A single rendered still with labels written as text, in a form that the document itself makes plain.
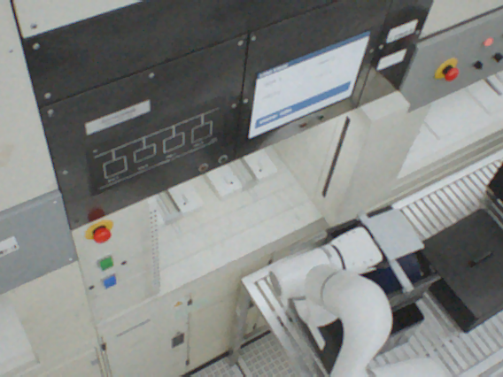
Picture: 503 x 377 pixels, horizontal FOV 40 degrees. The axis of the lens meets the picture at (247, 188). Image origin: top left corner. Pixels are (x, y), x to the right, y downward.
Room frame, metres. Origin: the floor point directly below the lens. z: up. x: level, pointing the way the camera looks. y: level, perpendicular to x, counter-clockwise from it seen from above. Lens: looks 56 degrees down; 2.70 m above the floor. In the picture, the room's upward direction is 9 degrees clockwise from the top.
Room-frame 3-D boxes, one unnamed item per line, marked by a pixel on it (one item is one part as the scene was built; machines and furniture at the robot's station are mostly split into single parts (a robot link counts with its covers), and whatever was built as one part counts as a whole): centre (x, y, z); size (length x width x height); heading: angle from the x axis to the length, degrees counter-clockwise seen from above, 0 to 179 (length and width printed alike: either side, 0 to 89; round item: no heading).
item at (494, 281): (1.09, -0.74, 0.83); 0.29 x 0.29 x 0.13; 39
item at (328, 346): (0.88, -0.36, 0.85); 0.28 x 0.28 x 0.17; 33
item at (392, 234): (0.88, -0.36, 1.12); 0.24 x 0.20 x 0.32; 33
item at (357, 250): (0.83, -0.27, 1.25); 0.11 x 0.10 x 0.07; 123
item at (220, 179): (1.30, 0.06, 0.89); 0.22 x 0.21 x 0.04; 38
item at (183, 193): (1.14, 0.27, 0.89); 0.22 x 0.21 x 0.04; 38
